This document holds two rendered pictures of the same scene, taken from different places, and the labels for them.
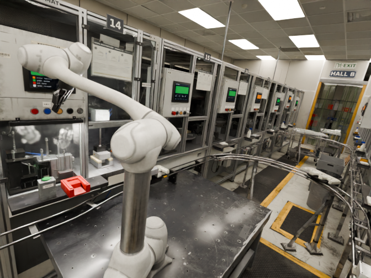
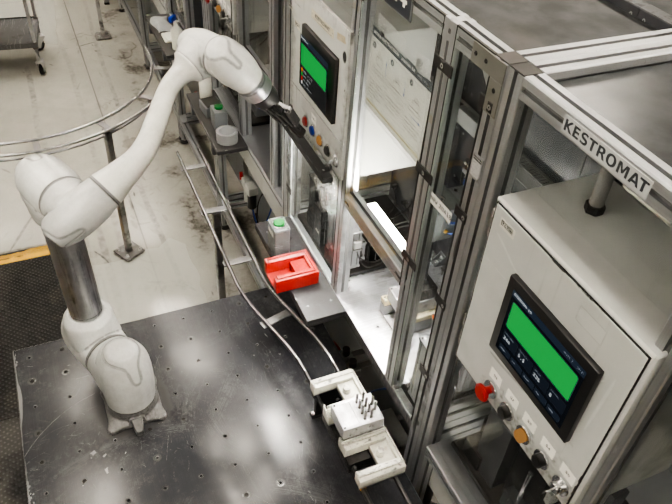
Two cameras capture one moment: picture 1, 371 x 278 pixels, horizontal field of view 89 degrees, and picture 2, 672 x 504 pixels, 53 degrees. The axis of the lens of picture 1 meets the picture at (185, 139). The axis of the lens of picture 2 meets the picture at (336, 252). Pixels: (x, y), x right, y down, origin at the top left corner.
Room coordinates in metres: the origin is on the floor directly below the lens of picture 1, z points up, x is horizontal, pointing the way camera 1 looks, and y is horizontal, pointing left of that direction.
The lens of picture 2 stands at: (1.95, -0.81, 2.55)
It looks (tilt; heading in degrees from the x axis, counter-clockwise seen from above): 41 degrees down; 114
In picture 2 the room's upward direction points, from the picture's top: 5 degrees clockwise
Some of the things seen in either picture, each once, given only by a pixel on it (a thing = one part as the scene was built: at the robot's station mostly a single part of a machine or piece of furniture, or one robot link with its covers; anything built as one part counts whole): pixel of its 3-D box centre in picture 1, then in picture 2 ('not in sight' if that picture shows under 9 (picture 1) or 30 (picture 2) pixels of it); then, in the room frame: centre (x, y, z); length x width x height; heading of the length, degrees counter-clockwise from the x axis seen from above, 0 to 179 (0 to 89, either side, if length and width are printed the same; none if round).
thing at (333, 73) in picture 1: (342, 74); not in sight; (7.29, -5.28, 2.82); 0.75 x 0.04 x 0.25; 51
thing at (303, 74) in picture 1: (264, 97); not in sight; (8.92, -3.36, 1.65); 3.78 x 0.08 x 3.30; 51
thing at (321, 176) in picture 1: (319, 177); not in sight; (2.07, -1.62, 0.84); 0.37 x 0.14 x 0.10; 19
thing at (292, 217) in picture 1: (300, 222); not in sight; (2.35, -1.78, 0.01); 1.00 x 0.55 x 0.01; 141
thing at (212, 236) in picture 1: (173, 218); (223, 488); (1.26, 0.02, 0.66); 1.50 x 1.06 x 0.04; 141
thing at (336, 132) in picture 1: (327, 143); not in sight; (6.07, -4.63, 0.48); 0.84 x 0.58 x 0.97; 149
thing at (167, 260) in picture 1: (153, 255); (133, 404); (0.86, 0.10, 0.71); 0.22 x 0.18 x 0.06; 141
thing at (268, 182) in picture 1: (286, 165); not in sight; (4.74, -2.75, 0.01); 5.85 x 0.59 x 0.01; 141
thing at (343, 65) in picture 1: (345, 65); not in sight; (7.29, -5.28, 3.10); 0.60 x 0.04 x 0.20; 51
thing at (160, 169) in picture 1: (149, 176); (354, 429); (1.56, 0.28, 0.84); 0.36 x 0.14 x 0.10; 141
